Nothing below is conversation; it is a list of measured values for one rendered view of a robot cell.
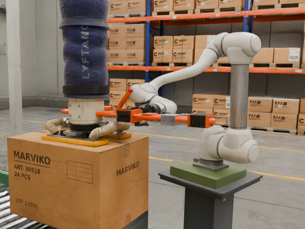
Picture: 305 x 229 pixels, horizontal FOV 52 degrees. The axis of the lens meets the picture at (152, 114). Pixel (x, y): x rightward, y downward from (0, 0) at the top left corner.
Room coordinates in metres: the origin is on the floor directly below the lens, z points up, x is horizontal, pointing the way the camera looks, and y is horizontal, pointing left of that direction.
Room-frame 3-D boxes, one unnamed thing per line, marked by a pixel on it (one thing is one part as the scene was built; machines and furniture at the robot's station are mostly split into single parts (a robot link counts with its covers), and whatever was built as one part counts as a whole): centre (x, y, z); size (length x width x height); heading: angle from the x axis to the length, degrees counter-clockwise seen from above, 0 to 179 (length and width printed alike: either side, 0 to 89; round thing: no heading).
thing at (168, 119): (1.32, -0.08, 1.20); 0.07 x 0.07 x 0.04; 61
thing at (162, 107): (1.62, -0.02, 1.20); 0.09 x 0.06 x 0.09; 61
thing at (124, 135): (1.63, 0.28, 1.09); 0.34 x 0.10 x 0.05; 61
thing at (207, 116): (1.25, -0.19, 1.21); 0.08 x 0.07 x 0.05; 61
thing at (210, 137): (2.00, -0.40, 0.97); 0.18 x 0.16 x 0.22; 38
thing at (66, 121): (1.55, 0.32, 1.13); 0.34 x 0.25 x 0.06; 61
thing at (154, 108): (1.56, 0.02, 1.20); 0.09 x 0.07 x 0.08; 151
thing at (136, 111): (1.43, 0.11, 1.20); 0.10 x 0.08 x 0.06; 151
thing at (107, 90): (1.56, 0.33, 1.31); 0.23 x 0.23 x 0.04
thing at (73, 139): (1.47, 0.37, 1.09); 0.34 x 0.10 x 0.05; 61
